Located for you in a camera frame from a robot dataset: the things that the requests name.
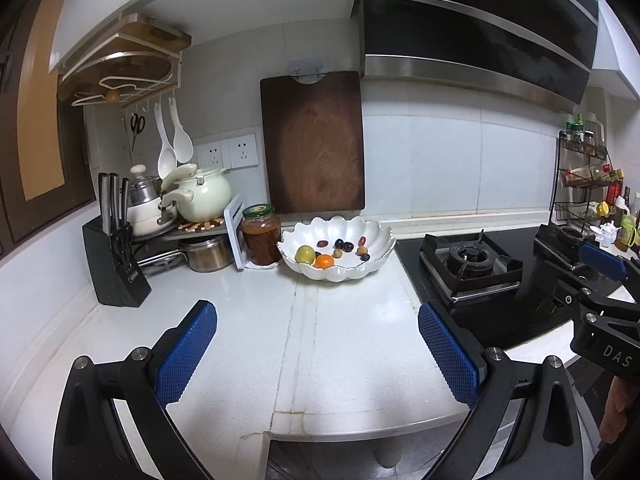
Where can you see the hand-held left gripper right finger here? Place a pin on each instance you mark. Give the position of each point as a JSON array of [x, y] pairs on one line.
[[447, 355]]

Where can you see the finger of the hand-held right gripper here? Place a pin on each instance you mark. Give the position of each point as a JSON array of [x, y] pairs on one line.
[[602, 260], [575, 300]]

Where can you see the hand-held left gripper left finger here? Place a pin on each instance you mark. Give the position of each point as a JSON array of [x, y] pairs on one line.
[[187, 350]]

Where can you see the white scalloped bowl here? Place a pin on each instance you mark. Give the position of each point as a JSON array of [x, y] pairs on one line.
[[340, 272]]

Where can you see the yellow-green orange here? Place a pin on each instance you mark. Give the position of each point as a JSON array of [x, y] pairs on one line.
[[305, 254]]

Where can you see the orange mandarin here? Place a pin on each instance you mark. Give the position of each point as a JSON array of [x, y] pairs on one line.
[[324, 261]]

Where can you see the person's right hand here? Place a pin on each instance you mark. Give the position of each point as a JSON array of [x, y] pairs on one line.
[[617, 405]]

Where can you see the small white container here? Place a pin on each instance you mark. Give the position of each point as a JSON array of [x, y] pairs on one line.
[[605, 235]]

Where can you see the black burner grate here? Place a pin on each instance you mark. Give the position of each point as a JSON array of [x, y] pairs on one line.
[[435, 255], [555, 240]]

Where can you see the steel pan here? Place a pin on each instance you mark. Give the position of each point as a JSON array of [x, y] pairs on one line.
[[162, 259]]

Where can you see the lidded steel pot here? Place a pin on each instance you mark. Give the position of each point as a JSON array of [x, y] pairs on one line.
[[207, 257]]

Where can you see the black glass cooktop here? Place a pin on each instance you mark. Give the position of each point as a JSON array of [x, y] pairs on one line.
[[415, 265]]

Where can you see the black knife block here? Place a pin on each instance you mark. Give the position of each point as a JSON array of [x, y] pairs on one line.
[[112, 275]]

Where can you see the small white tray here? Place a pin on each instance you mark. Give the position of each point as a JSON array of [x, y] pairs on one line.
[[265, 266]]

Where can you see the wooden trivet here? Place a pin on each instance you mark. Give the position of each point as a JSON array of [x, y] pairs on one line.
[[200, 225]]

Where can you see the white counter shelf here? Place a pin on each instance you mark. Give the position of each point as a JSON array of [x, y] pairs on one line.
[[235, 232]]

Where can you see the glass jar of red sauce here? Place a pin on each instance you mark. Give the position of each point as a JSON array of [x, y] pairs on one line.
[[261, 240]]

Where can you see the green-capped bottle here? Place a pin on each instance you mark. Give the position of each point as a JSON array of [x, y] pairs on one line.
[[579, 127]]

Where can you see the white enamel saucepan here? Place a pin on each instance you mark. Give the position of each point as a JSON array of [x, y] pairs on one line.
[[150, 220]]

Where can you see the cream ceramic pot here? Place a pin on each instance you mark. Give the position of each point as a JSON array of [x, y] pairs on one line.
[[205, 197]]

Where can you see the steel pot with white knob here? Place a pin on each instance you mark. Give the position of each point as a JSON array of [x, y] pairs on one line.
[[145, 192]]

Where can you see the white plastic spoon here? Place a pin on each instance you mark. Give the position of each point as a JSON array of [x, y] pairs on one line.
[[182, 140], [166, 160]]

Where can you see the dark wooden cutting board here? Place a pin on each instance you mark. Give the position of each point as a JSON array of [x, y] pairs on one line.
[[312, 150]]

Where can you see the black range hood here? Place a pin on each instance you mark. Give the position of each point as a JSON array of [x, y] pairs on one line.
[[475, 25]]

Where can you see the tan window panel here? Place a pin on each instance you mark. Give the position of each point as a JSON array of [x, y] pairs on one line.
[[42, 110]]

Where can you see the white hanging rack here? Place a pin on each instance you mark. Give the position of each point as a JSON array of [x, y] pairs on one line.
[[175, 69]]

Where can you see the round wooden board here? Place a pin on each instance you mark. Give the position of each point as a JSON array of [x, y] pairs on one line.
[[130, 67]]

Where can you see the rectangular wooden board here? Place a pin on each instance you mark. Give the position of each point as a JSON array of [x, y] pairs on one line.
[[160, 35]]

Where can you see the white wall outlet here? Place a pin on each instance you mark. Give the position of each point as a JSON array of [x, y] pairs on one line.
[[243, 150], [212, 154]]

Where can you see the brown window frame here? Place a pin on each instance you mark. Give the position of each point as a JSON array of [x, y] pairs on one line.
[[15, 160]]

